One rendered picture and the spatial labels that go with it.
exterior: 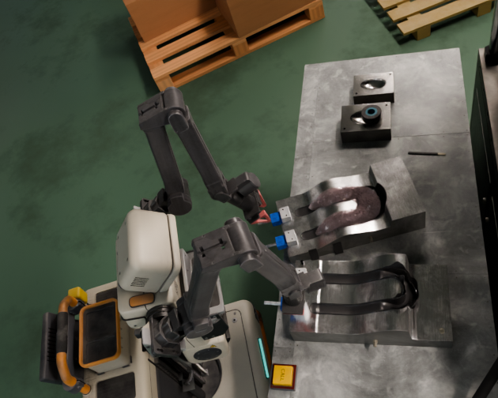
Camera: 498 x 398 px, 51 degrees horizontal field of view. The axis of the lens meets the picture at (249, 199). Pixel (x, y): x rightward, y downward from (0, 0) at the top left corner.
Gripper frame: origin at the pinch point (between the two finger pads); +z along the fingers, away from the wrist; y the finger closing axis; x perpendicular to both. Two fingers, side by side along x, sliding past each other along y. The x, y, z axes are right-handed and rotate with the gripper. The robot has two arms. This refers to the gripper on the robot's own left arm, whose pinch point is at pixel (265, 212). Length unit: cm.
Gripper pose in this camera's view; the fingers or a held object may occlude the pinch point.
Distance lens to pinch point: 185.3
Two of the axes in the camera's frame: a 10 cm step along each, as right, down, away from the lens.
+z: 6.6, 3.5, 6.7
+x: -7.3, 5.3, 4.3
